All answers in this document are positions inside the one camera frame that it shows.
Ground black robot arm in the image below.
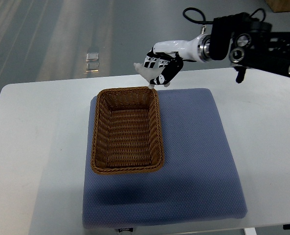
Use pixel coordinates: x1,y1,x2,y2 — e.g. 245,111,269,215
183,7,290,83

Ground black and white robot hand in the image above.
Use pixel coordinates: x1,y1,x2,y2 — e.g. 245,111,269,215
143,35,210,79

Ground black label tag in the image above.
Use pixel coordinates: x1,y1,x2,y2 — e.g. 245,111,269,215
118,228,134,233

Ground white bear figurine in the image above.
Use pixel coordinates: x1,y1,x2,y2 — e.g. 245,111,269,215
134,63,172,89

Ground wooden box corner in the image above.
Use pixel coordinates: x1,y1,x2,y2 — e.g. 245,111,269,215
265,0,290,13

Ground white table leg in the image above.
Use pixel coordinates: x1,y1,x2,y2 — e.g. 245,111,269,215
244,228,257,235

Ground blue fabric mat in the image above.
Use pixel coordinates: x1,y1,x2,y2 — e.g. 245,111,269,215
82,88,247,229

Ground brown wicker basket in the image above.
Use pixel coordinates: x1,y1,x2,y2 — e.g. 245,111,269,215
90,87,164,175

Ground metal floor plate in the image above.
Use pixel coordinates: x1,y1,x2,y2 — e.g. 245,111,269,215
86,52,99,72

